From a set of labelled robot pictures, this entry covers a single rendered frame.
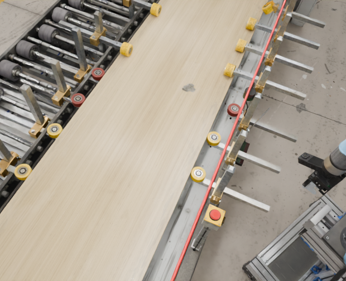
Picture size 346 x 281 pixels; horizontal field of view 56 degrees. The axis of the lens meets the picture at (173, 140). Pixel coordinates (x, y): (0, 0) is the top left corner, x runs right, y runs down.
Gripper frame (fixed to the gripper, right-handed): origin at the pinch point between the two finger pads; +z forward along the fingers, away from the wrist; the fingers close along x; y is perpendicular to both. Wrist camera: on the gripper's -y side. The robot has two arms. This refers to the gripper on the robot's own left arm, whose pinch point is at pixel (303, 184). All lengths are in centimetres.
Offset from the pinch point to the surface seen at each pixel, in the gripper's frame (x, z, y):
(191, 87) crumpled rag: 20, 40, -86
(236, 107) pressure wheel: 34, 41, -59
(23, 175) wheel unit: -87, 41, -91
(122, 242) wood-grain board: -66, 42, -33
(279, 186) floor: 73, 132, -14
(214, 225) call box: -36.1, 11.2, -10.4
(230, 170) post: -11.9, 15.6, -25.1
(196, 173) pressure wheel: -15, 41, -40
